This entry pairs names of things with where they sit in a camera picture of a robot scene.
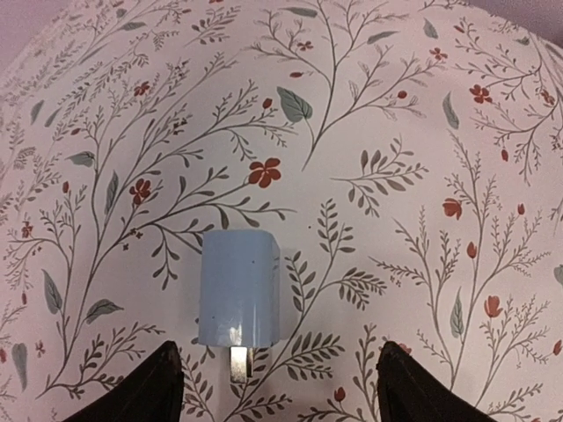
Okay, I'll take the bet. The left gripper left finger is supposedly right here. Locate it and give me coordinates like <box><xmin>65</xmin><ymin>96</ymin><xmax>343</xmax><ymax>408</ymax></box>
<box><xmin>65</xmin><ymin>340</ymin><xmax>184</xmax><ymax>422</ymax></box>

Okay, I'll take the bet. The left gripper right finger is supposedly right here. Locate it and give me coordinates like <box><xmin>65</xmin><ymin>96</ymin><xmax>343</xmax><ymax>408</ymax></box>
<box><xmin>377</xmin><ymin>341</ymin><xmax>493</xmax><ymax>422</ymax></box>

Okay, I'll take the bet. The light blue plug adapter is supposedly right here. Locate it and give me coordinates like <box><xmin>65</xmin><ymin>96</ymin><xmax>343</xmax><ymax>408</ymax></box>
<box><xmin>198</xmin><ymin>229</ymin><xmax>280</xmax><ymax>384</ymax></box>

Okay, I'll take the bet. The floral tablecloth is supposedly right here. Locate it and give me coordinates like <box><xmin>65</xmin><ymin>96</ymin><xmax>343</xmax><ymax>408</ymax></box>
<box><xmin>1</xmin><ymin>1</ymin><xmax>562</xmax><ymax>421</ymax></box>

